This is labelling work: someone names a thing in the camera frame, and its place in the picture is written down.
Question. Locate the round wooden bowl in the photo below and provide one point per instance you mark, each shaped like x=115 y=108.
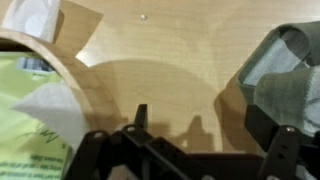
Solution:
x=86 y=86

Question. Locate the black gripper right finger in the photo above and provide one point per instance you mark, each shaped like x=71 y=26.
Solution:
x=276 y=143

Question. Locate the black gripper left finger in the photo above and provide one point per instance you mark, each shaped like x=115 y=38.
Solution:
x=100 y=150

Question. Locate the white crumpled paper napkin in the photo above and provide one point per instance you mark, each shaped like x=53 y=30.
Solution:
x=56 y=106

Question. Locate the light green snack bag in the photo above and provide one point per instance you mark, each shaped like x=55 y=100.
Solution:
x=20 y=143

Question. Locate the green patterned kitchen towel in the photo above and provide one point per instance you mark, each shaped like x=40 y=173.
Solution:
x=286 y=90

